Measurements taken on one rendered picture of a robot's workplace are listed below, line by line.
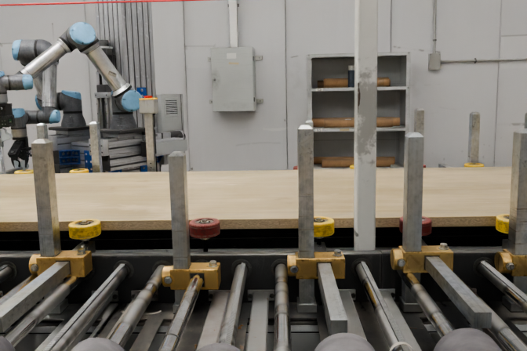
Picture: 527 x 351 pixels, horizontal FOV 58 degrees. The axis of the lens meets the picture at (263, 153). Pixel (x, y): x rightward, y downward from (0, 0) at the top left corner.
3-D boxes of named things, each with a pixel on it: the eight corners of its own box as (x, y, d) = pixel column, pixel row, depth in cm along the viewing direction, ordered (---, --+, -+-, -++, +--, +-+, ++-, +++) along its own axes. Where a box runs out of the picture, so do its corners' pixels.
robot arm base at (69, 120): (77, 124, 317) (76, 110, 316) (91, 125, 308) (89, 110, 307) (56, 126, 305) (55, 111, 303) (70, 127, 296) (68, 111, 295)
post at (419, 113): (412, 210, 224) (414, 107, 217) (419, 209, 224) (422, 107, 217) (414, 211, 220) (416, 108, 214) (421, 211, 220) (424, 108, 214)
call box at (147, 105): (143, 114, 223) (143, 98, 222) (158, 113, 223) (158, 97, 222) (139, 115, 216) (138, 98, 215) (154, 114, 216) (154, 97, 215)
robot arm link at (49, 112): (63, 43, 277) (62, 125, 271) (44, 43, 276) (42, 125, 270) (56, 35, 266) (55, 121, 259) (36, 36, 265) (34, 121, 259)
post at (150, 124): (150, 206, 228) (145, 113, 222) (161, 206, 228) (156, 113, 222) (147, 208, 224) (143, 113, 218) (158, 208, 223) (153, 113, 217)
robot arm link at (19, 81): (29, 74, 243) (5, 75, 237) (32, 73, 233) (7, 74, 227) (30, 89, 244) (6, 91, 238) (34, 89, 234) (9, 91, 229)
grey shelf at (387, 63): (307, 212, 480) (306, 57, 460) (398, 213, 472) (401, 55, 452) (307, 225, 436) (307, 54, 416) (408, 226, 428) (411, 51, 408)
